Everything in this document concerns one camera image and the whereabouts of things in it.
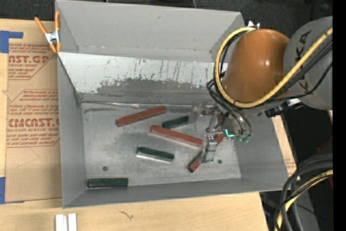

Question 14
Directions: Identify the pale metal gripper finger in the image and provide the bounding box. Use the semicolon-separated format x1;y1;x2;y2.
190;101;217;124
201;134;218;164

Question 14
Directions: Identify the red-brown flat block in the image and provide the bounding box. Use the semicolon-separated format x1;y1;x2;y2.
115;105;168;128
148;124;203;150
188;133;225;174

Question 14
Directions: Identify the dark green flat block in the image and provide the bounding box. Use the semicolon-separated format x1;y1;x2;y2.
86;177;129;189
136;146;175;163
162;115;190;130

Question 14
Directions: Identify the grey metal bin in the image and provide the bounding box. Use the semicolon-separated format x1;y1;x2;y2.
55;0;289;209

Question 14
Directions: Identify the brown cardboard board red print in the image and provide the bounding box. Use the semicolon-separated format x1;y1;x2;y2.
0;18;63;204

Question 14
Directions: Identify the black cylinder on white bracket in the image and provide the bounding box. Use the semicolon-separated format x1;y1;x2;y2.
263;98;302;118

